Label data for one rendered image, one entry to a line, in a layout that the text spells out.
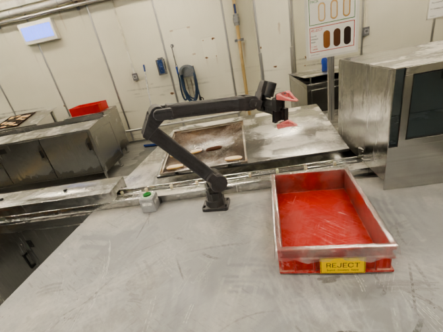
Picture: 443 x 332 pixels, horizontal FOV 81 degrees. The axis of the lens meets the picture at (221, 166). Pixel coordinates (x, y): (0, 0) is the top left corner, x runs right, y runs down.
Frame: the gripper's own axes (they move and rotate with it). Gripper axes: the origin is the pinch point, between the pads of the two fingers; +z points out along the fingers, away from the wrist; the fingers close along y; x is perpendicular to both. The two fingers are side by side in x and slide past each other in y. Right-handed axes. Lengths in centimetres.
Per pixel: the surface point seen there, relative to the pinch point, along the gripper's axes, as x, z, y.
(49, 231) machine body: 102, -84, 56
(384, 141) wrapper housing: -26.3, 21.7, 14.6
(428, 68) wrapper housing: -32.9, 27.5, -11.4
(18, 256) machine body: 124, -99, 73
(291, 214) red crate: 12.1, 9.5, 36.8
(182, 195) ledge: 38, -38, 40
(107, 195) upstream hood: 69, -61, 36
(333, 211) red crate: 0.1, 20.2, 35.7
